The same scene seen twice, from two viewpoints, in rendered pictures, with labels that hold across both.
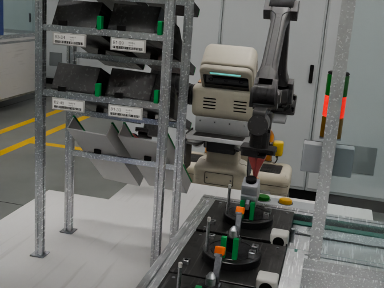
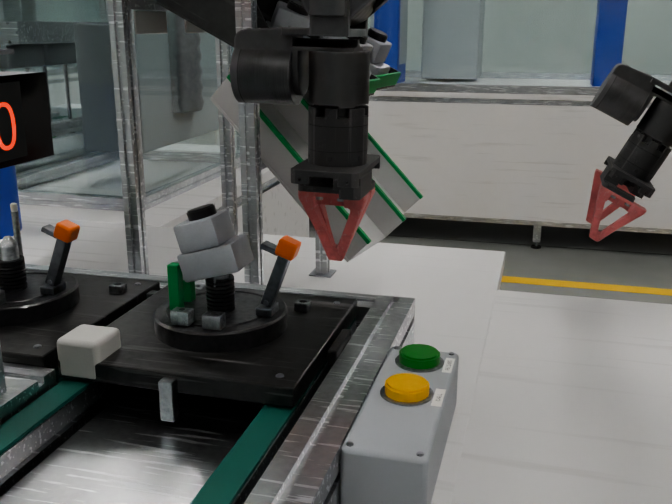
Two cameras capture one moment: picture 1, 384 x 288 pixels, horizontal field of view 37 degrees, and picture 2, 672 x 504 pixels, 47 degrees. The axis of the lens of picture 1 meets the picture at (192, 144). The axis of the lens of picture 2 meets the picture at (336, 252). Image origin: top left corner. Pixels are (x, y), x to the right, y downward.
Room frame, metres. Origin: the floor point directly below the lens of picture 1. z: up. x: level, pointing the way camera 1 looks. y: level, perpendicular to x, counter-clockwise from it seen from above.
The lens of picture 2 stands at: (1.63, -0.94, 1.28)
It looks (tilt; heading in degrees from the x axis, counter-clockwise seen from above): 16 degrees down; 92
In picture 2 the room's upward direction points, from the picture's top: straight up
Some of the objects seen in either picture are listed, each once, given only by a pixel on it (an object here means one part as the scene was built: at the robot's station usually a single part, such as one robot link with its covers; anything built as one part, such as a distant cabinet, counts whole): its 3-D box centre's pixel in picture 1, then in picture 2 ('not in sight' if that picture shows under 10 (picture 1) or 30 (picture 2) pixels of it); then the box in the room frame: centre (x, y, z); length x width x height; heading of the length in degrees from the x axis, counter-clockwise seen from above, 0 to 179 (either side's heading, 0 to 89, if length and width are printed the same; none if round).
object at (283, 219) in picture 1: (247, 223); (222, 334); (1.48, -0.17, 0.96); 0.24 x 0.24 x 0.02; 77
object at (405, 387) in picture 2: (285, 202); (406, 391); (1.67, -0.30, 0.96); 0.04 x 0.04 x 0.02
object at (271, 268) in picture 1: (232, 241); (10, 269); (1.23, -0.11, 1.01); 0.24 x 0.24 x 0.13; 77
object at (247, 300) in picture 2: (248, 216); (221, 317); (1.48, -0.17, 0.98); 0.14 x 0.14 x 0.02
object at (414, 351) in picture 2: (263, 199); (419, 360); (1.69, -0.24, 0.96); 0.04 x 0.04 x 0.02
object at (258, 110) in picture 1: (262, 111); (297, 40); (1.57, -0.19, 1.26); 0.11 x 0.09 x 0.12; 167
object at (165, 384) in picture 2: (292, 235); (168, 399); (1.45, -0.29, 0.95); 0.01 x 0.01 x 0.04; 77
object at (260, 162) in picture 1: (252, 163); (339, 211); (1.61, -0.18, 1.10); 0.07 x 0.07 x 0.09; 77
